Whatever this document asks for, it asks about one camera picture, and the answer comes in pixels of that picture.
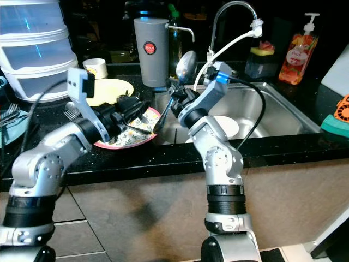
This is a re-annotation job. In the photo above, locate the large silver spoon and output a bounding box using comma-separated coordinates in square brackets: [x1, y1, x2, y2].
[153, 50, 197, 133]

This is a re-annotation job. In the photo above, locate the pink rimmed floral plate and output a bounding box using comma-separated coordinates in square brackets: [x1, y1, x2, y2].
[90, 106, 161, 150]

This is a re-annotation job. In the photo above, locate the pale yellow plate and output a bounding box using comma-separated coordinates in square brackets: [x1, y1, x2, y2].
[82, 78, 134, 107]

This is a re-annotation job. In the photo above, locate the oil bottle green cap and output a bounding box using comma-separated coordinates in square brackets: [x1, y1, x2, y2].
[166, 4, 182, 82]

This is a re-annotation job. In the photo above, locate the grey water filter canister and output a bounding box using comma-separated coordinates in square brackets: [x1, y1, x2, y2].
[134, 18, 195, 88]

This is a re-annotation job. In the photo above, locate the olive green dish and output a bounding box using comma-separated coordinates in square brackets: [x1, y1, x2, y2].
[109, 51, 134, 63]

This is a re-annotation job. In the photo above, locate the white printed mug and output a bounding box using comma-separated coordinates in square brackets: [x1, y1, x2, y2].
[83, 58, 107, 79]

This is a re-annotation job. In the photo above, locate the dark translucent sponge holder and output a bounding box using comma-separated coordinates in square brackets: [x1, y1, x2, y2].
[244, 52, 275, 79]

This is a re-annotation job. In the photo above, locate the yellow sponge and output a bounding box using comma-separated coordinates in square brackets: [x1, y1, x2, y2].
[250, 47, 274, 56]

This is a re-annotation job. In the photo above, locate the stainless steel sink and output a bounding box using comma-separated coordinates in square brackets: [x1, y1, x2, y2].
[155, 82, 322, 144]

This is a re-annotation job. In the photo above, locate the red scrubber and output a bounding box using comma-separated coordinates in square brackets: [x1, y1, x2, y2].
[257, 40, 274, 51]

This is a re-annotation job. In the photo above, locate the chrome gooseneck faucet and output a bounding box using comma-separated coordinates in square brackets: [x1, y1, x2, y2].
[206, 1, 263, 72]

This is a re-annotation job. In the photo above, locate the silver fork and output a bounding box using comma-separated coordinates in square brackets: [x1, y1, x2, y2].
[0, 104, 18, 123]
[8, 102, 23, 121]

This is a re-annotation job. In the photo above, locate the white stacked plastic container tower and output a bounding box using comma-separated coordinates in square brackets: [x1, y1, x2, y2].
[0, 0, 82, 103]

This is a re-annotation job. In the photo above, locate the light blue plate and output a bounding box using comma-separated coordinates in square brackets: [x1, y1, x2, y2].
[0, 106, 31, 145]

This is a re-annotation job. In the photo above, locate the orange soap pump bottle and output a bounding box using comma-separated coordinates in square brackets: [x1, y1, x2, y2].
[278, 13, 321, 86]

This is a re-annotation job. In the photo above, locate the white cutting board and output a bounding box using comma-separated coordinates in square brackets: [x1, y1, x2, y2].
[321, 41, 349, 98]

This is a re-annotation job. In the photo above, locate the orange round gadget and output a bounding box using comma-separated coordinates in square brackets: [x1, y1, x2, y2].
[335, 94, 349, 127]

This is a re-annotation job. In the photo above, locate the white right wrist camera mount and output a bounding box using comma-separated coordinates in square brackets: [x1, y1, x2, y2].
[202, 61, 232, 110]

